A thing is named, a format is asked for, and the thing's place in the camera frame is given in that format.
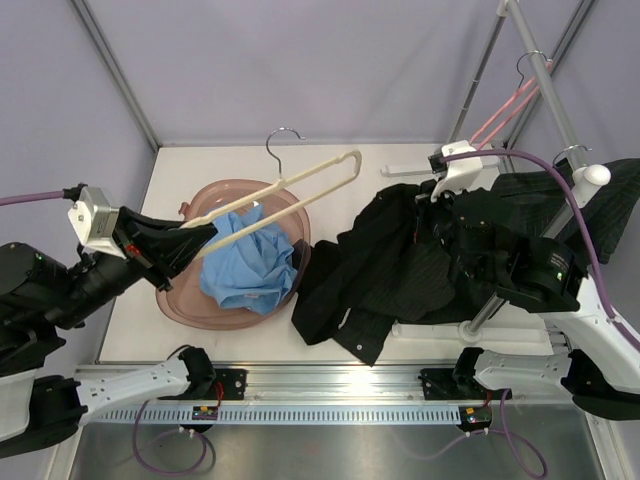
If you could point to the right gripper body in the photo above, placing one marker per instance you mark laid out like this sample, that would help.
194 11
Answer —
438 213

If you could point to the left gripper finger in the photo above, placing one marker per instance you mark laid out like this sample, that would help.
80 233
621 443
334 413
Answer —
169 251
136 224

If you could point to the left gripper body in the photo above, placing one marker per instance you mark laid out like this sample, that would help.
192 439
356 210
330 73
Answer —
132 244

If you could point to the dark striped shirt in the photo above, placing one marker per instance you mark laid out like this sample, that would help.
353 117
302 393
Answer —
419 262

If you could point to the light blue shirt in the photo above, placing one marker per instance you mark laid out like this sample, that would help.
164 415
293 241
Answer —
255 272

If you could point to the black shirt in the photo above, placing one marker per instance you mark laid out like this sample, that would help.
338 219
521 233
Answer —
340 273

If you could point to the hanger wire hook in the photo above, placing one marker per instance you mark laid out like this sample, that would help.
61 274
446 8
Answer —
571 155
281 184

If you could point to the pink hanger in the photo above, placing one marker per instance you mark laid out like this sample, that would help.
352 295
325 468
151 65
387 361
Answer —
524 93

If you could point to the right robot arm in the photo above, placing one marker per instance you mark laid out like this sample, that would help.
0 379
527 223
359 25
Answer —
481 234

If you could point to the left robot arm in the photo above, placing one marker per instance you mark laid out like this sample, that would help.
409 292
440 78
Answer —
44 304

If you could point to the white clothes rack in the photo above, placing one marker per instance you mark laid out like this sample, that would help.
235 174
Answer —
588 180

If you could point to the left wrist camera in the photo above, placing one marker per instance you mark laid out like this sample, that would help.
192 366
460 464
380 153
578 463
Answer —
93 219

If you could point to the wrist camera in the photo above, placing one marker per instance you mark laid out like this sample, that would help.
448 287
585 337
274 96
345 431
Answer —
457 166
93 219

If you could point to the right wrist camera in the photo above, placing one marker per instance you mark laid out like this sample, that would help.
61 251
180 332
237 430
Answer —
457 166

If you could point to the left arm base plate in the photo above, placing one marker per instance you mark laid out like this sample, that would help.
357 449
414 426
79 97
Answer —
230 382

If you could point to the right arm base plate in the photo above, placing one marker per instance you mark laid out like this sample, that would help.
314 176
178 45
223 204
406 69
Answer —
453 383

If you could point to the light blue cable duct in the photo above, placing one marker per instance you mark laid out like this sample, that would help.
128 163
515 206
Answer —
236 414

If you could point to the aluminium mounting rail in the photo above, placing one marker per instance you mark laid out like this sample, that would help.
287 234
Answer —
326 384

